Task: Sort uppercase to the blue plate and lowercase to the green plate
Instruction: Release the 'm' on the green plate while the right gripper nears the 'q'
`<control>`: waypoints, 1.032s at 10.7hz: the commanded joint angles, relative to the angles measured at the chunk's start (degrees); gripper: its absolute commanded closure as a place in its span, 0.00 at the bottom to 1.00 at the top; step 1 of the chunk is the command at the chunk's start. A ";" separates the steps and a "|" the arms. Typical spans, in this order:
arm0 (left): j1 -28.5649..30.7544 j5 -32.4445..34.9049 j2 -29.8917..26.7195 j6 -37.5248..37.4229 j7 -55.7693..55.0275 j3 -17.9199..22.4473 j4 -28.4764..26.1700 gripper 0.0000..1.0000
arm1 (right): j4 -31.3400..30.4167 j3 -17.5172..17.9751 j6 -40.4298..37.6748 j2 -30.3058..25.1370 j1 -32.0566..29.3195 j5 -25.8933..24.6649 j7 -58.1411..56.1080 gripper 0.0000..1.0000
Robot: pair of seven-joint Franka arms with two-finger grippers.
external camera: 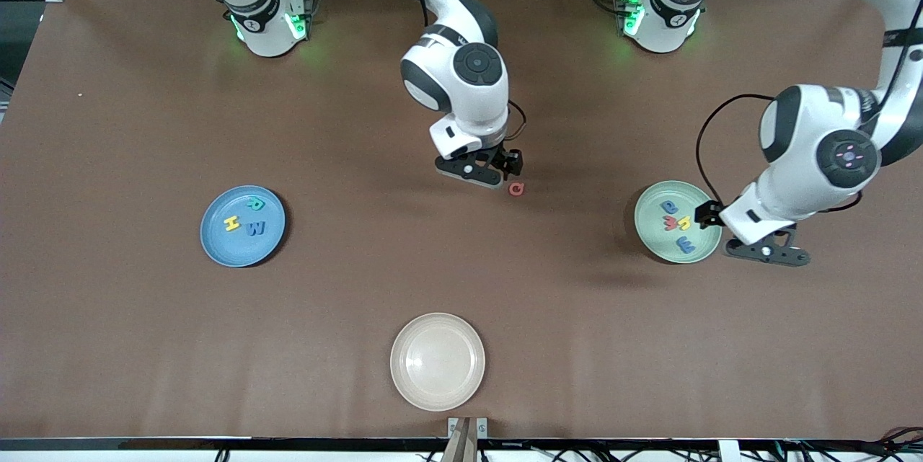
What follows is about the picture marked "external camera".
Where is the green plate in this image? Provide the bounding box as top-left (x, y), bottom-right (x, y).
top-left (635, 181), bottom-right (723, 265)

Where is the beige plate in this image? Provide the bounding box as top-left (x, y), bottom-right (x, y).
top-left (390, 313), bottom-right (486, 412)

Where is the blue plate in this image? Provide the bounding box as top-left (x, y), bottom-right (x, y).
top-left (200, 185), bottom-right (287, 268)

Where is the brown table mat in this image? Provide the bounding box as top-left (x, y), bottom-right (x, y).
top-left (0, 0), bottom-right (923, 441)

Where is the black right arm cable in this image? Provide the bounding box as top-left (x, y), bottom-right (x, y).
top-left (507, 100), bottom-right (528, 142)

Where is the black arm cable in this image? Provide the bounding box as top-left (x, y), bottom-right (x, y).
top-left (695, 94), bottom-right (777, 205)
top-left (507, 100), bottom-right (528, 142)

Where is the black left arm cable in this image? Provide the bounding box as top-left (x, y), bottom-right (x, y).
top-left (695, 94), bottom-right (777, 205)

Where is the metal table edge bracket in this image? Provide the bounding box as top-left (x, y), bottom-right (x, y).
top-left (447, 416), bottom-right (489, 440)

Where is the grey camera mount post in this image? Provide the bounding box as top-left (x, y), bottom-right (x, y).
top-left (440, 417), bottom-right (480, 462)

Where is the black cable bundle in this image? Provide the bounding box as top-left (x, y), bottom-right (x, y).
top-left (772, 425), bottom-right (923, 462)

